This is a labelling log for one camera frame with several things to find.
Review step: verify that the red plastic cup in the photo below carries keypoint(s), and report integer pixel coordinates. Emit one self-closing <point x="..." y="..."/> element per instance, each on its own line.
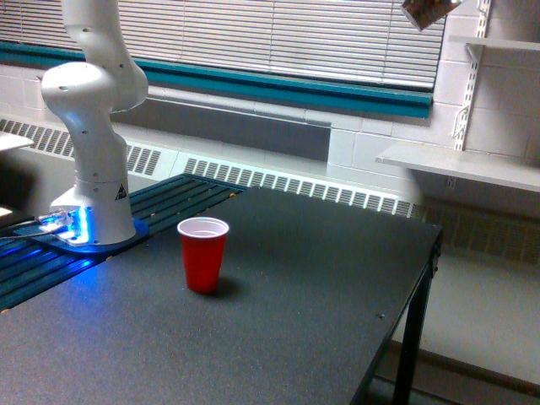
<point x="202" y="242"/>

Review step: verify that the lower white wall shelf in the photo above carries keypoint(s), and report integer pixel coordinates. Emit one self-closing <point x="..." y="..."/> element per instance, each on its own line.
<point x="472" y="166"/>

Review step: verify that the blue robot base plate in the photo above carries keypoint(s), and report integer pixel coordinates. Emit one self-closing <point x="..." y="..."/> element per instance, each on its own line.
<point x="51" y="241"/>

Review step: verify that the white wall shelf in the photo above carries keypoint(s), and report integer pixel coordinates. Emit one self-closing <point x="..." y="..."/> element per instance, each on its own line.
<point x="514" y="45"/>
<point x="472" y="166"/>

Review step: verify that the teal window sill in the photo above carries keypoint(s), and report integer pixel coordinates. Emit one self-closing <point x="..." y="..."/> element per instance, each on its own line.
<point x="238" y="84"/>

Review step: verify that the white window blinds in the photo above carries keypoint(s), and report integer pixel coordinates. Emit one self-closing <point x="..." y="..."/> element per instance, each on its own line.
<point x="367" y="43"/>

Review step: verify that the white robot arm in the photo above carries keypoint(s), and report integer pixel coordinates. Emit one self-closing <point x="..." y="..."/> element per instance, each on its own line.
<point x="83" y="95"/>

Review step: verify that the upper white wall shelf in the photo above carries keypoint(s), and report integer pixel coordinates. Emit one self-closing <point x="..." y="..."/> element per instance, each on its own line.
<point x="514" y="45"/>

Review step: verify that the blue slatted mounting rail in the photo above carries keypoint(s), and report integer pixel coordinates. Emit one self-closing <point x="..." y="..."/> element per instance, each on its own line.
<point x="29" y="268"/>

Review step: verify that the white baseboard radiator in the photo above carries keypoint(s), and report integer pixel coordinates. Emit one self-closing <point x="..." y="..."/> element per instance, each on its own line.
<point x="156" y="163"/>

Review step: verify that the white object at left edge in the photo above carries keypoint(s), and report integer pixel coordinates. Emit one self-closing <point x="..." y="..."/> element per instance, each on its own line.
<point x="9" y="141"/>

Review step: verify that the black table leg frame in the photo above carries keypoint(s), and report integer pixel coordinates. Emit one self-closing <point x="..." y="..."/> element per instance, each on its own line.
<point x="416" y="309"/>

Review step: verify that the clear plastic cup with contents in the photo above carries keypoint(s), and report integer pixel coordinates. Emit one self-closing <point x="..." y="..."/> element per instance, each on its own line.
<point x="423" y="13"/>

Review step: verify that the white shelf bracket rail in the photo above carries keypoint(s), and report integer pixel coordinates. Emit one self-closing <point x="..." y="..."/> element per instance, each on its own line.
<point x="475" y="52"/>

